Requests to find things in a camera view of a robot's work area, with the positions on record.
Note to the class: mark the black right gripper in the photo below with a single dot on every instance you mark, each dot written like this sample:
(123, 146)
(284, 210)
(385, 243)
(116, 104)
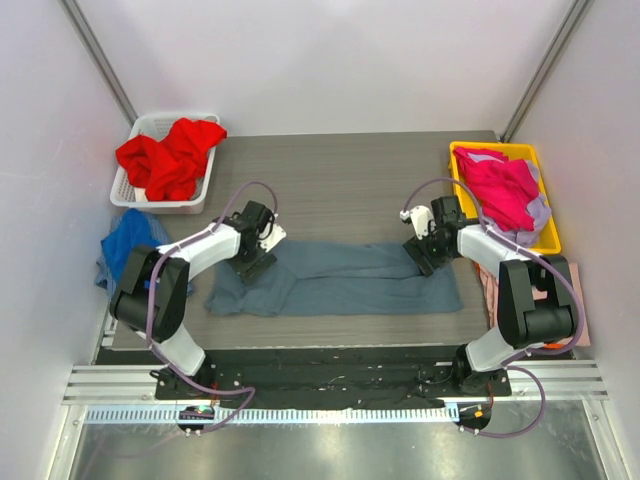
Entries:
(421, 255)

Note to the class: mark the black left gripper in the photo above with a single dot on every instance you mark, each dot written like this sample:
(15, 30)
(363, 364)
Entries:
(251, 266)

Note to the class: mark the grey-blue t shirt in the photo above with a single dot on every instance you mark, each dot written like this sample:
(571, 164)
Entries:
(316, 278)

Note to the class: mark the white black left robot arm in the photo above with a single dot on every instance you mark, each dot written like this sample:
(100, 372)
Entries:
(152, 292)

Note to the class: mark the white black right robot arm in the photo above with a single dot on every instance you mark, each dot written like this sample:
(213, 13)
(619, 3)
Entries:
(536, 302)

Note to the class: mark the magenta pink t shirt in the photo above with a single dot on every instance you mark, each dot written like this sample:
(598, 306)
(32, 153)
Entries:
(504, 187)

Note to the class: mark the lavender purple t shirt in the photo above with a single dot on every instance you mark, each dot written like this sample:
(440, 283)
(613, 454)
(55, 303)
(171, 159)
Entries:
(538, 209)

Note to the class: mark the yellow plastic tray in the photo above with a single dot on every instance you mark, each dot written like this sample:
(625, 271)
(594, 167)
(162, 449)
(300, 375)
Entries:
(548, 242)

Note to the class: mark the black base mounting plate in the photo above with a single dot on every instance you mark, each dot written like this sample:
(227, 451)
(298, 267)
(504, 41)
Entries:
(372, 378)

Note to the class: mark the red t shirt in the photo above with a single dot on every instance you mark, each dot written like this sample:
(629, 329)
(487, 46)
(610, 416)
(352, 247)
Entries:
(168, 170)

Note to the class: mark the blue patterned cloth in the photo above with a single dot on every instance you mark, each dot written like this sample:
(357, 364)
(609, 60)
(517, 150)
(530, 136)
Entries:
(161, 236)

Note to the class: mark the white perforated plastic basket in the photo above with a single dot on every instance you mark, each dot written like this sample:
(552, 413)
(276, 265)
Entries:
(157, 126)

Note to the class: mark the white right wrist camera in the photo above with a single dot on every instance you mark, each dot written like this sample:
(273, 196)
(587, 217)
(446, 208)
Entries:
(419, 217)

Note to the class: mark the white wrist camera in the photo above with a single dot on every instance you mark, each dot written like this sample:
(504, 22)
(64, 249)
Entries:
(271, 236)
(419, 217)

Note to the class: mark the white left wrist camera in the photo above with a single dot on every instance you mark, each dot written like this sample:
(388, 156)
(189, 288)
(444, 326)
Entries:
(271, 236)

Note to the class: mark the aluminium front frame rail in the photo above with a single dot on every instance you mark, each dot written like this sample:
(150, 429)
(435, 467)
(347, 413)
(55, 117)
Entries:
(562, 380)

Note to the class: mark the white slotted cable duct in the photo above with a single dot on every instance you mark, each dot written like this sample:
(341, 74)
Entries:
(189, 415)

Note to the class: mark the right aluminium corner post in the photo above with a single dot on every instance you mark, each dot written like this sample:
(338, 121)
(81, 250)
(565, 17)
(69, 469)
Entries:
(568, 27)

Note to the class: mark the aluminium corner post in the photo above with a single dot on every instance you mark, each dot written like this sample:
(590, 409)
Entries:
(568, 27)
(93, 47)

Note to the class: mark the left aluminium corner post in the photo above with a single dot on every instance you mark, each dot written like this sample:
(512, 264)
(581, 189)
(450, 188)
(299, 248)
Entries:
(93, 47)

